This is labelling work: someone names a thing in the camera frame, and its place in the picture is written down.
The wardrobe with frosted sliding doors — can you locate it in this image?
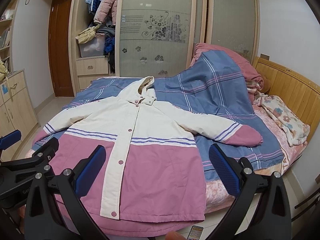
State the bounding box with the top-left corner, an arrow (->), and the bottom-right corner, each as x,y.
69,0 -> 260,93

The pink and cream hooded jacket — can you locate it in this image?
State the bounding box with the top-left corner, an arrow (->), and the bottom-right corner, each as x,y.
43,76 -> 264,238

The smartphone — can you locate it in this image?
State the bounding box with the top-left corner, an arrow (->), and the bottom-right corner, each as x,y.
187,225 -> 204,240

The brown wooden door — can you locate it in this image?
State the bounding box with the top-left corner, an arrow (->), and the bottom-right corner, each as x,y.
48,0 -> 74,97

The light wood side cabinet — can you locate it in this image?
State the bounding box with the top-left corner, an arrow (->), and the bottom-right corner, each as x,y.
1,70 -> 39,161

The translucent plastic storage box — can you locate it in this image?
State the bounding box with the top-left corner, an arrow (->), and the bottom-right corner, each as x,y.
79,35 -> 105,57

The wooden headboard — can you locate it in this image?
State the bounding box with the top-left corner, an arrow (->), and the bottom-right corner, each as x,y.
253,57 -> 320,141

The floral cream blanket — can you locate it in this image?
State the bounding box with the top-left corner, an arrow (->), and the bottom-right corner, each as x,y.
246,81 -> 310,147

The person's hand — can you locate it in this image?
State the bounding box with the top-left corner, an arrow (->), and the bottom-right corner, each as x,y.
165,231 -> 186,240

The yellow cloth bag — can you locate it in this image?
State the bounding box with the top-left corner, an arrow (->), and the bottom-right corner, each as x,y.
0,60 -> 9,82

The dark blue clothes pile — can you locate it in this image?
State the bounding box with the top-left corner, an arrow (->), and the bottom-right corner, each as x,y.
104,36 -> 116,73

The pink puffer jacket hanging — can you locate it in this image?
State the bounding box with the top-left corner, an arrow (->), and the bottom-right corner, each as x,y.
93,0 -> 118,25

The wooden bookshelf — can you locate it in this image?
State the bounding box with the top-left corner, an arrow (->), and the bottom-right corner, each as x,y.
0,0 -> 19,73

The beige crumpled garment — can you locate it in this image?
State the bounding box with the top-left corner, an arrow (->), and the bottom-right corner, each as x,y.
75,24 -> 101,44

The blue plaid duvet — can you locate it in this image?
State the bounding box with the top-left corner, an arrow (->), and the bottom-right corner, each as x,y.
31,49 -> 286,181

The pink quilt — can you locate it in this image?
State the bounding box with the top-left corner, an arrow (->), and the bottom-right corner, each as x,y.
190,42 -> 264,92

